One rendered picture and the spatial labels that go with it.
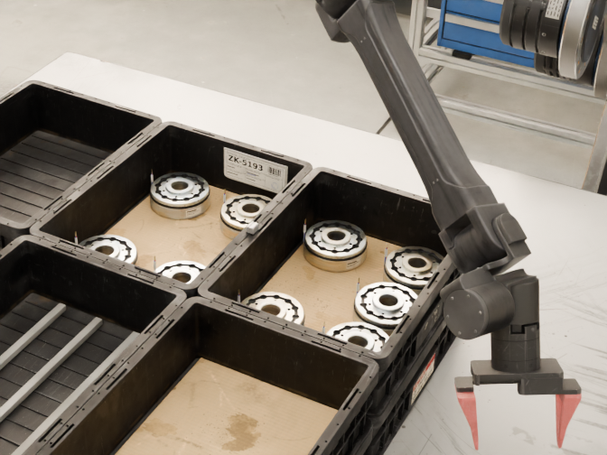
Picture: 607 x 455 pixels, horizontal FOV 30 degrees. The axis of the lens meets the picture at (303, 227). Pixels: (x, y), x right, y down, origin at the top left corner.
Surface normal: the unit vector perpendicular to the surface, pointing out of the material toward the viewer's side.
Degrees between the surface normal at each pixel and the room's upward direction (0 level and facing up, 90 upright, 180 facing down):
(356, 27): 73
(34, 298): 0
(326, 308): 0
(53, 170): 0
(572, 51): 98
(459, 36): 90
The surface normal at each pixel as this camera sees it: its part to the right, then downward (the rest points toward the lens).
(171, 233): 0.04, -0.81
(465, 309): -0.70, 0.14
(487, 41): -0.43, 0.51
